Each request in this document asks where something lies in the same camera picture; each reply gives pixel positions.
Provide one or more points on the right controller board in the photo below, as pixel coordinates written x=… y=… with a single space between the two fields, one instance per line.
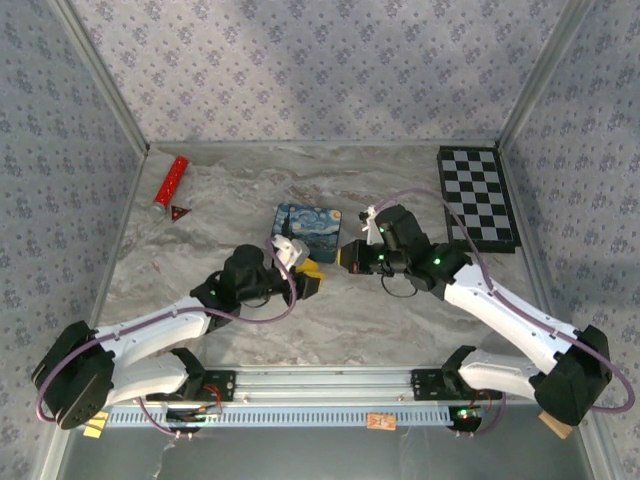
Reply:
x=466 y=417

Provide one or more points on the aluminium frame post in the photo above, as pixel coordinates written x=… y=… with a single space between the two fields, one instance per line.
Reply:
x=545 y=75
x=105 y=80

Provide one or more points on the small red triangle piece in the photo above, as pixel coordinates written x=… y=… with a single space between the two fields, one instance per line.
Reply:
x=179 y=212

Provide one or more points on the black and grey checkerboard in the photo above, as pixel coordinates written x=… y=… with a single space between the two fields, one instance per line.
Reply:
x=477 y=200

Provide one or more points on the left controller board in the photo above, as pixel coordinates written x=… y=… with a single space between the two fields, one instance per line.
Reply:
x=192 y=417

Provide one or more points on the wooden block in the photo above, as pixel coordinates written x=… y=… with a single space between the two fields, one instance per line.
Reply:
x=557 y=427

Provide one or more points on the small orange label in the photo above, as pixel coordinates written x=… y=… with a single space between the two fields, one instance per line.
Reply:
x=380 y=421

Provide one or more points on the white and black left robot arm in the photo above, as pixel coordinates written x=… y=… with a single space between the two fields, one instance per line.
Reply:
x=145 y=330

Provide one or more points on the controller board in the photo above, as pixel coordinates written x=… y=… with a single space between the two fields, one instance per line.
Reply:
x=192 y=417
x=466 y=417

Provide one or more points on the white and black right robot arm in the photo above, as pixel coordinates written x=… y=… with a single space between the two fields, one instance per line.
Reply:
x=505 y=310

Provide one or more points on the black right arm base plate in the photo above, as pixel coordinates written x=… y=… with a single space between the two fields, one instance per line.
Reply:
x=425 y=384

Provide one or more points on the starry night painted tin box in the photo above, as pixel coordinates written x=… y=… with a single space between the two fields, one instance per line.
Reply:
x=312 y=227

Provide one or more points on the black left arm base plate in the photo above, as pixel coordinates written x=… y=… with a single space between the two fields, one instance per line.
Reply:
x=220 y=385

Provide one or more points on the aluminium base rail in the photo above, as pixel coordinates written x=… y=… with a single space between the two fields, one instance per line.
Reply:
x=320 y=385

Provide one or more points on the yellow tape piece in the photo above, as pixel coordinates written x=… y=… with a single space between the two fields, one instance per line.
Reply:
x=95 y=427

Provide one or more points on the red glitter tube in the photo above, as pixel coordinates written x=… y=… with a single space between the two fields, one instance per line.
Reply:
x=171 y=182

